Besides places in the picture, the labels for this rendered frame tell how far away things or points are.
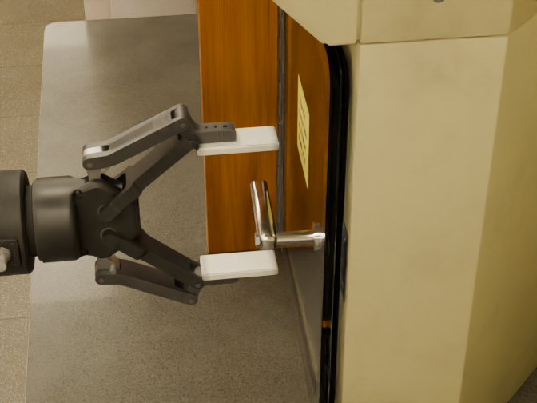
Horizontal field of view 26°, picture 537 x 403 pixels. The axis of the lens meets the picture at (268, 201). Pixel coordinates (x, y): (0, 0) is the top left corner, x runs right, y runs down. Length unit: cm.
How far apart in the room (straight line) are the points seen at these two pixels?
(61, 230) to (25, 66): 281
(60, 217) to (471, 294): 35
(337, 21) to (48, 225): 32
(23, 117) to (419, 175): 268
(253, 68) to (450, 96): 42
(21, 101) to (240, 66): 238
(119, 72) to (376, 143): 94
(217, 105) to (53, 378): 34
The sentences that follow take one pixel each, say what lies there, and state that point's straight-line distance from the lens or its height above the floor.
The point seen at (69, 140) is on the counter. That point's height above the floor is 94.
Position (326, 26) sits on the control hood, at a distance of 83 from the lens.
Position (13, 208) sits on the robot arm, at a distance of 100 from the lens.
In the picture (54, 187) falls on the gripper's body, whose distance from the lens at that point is 101.
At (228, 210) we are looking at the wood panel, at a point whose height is 100.
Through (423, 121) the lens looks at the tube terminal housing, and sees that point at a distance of 89.
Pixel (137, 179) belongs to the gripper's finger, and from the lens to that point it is 100.
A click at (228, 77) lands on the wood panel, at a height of 118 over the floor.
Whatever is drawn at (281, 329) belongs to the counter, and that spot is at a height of 94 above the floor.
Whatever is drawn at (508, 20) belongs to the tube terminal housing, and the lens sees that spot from 87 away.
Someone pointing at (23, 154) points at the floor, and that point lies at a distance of 336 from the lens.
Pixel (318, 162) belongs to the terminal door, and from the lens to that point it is 96.
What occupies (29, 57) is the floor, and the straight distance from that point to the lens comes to 385.
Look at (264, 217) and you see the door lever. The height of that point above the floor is 121.
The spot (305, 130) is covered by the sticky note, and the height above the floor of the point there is 126.
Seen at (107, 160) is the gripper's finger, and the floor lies 126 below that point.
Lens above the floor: 181
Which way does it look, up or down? 36 degrees down
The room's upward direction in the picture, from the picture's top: straight up
